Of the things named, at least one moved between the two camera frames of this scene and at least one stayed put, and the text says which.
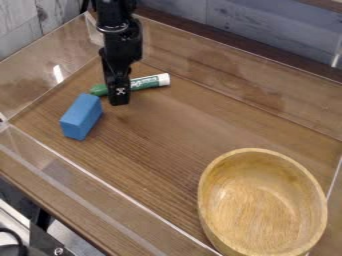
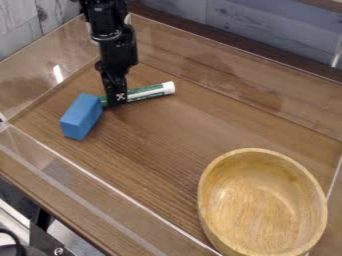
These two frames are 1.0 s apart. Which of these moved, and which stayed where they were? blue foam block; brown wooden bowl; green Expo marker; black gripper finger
Moved: green Expo marker
Stayed: black gripper finger; brown wooden bowl; blue foam block
